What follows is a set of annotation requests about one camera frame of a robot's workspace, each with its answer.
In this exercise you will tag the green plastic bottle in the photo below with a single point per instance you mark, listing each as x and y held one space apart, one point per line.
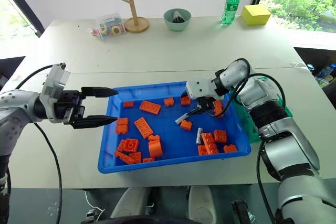
229 6

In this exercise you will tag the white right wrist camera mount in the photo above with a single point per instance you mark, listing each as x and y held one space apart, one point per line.
199 87

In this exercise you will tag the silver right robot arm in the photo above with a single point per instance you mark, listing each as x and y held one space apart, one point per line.
288 142

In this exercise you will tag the grey rounded shape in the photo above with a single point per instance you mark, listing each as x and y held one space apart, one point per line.
202 204
131 203

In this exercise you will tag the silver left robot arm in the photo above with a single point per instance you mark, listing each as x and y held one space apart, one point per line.
15 103

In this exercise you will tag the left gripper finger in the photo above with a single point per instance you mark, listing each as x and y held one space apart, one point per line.
97 92
92 121

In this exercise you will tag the orange arched toy brick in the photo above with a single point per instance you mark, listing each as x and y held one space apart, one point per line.
155 148

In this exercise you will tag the wooden mug tree stand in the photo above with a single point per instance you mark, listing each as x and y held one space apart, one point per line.
136 23

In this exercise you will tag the black bracket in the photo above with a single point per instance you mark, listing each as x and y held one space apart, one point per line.
240 211

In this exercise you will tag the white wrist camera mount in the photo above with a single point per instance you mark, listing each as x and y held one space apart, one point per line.
53 85
199 87

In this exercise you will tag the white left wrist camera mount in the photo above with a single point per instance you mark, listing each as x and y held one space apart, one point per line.
53 85

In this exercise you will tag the green plastic bin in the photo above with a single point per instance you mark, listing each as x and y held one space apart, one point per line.
248 124

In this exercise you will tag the dark storage crate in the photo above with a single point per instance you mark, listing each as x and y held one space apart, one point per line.
315 56

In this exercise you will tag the small pink toy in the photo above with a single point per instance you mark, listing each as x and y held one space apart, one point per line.
94 31

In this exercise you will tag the black object in bowl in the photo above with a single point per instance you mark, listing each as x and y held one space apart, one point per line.
178 19

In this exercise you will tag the square orange toy brick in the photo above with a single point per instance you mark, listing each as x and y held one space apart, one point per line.
220 136
130 145

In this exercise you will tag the long orange toy brick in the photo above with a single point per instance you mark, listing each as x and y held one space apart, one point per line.
210 144
149 107
144 127
124 157

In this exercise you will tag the blue plastic bin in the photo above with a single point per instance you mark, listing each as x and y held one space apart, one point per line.
173 140

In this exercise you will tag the pale green bowl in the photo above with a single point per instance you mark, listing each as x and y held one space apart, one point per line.
177 26

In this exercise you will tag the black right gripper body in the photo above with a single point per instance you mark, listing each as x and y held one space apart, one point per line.
206 103

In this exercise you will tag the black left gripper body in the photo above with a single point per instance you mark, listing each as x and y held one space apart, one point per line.
69 103

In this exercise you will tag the clear bottle with blue cap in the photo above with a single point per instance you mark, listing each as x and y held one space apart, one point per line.
326 70

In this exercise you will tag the small orange toy brick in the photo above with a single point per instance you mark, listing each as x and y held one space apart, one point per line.
186 125
230 148
122 125
169 102
201 150
128 104
218 111
136 157
185 100
120 145
148 160
154 138

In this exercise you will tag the clear box of colourful rings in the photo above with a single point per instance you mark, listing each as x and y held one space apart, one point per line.
111 27

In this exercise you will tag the yellow block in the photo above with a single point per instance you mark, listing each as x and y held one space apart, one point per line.
256 15

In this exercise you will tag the black box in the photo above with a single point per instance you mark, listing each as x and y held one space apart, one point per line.
10 69

